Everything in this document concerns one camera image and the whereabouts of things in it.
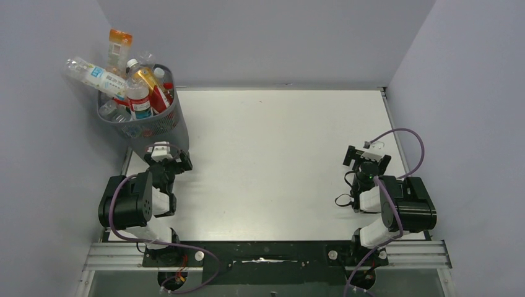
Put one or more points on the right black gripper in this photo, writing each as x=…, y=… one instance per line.
x=354, y=154

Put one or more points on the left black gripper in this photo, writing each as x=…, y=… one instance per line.
x=181, y=166

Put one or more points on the brown tea bottle red base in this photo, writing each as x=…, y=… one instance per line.
x=159, y=100

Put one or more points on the clear bottle red teal label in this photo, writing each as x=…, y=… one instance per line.
x=138, y=97

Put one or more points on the clear bottle white blue label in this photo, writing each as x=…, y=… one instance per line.
x=96, y=77

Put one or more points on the clear unlabelled bottle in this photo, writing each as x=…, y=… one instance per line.
x=146, y=58

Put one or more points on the orange tinted bottle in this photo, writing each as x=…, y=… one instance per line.
x=119, y=47

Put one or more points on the clear bottle blue green label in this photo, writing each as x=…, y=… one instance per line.
x=113, y=112

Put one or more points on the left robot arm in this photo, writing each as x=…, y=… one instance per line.
x=135, y=204

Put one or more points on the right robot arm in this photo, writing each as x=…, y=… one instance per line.
x=403, y=204

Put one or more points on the grey mesh waste bin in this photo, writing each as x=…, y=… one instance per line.
x=168, y=126

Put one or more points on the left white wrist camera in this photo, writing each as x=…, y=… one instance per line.
x=160, y=151

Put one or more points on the aluminium frame rail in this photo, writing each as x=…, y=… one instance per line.
x=122, y=256

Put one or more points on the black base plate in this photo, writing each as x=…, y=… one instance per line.
x=271, y=262

